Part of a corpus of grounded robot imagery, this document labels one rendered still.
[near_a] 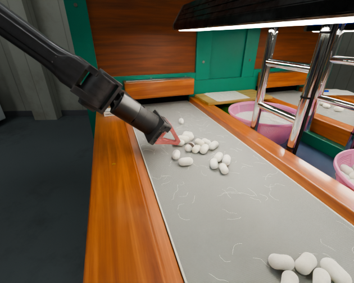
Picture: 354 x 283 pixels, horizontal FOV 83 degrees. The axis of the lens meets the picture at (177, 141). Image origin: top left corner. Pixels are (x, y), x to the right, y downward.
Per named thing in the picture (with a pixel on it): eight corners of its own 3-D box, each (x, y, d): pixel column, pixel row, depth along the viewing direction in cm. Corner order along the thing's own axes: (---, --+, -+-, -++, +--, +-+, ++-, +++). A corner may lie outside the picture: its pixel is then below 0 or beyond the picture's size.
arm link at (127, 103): (107, 113, 43) (121, 91, 43) (104, 105, 49) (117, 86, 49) (133, 128, 47) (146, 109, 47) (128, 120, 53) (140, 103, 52)
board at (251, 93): (208, 105, 84) (208, 103, 83) (194, 96, 96) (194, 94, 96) (272, 99, 93) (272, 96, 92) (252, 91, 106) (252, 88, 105)
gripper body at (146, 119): (159, 112, 56) (138, 97, 52) (170, 126, 48) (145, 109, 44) (146, 130, 57) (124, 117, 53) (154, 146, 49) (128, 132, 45)
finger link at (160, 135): (180, 127, 60) (157, 110, 55) (189, 137, 54) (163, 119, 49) (167, 144, 61) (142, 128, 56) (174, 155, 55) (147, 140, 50)
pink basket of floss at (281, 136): (295, 158, 65) (304, 131, 60) (216, 139, 76) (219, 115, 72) (297, 128, 85) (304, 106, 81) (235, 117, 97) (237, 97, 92)
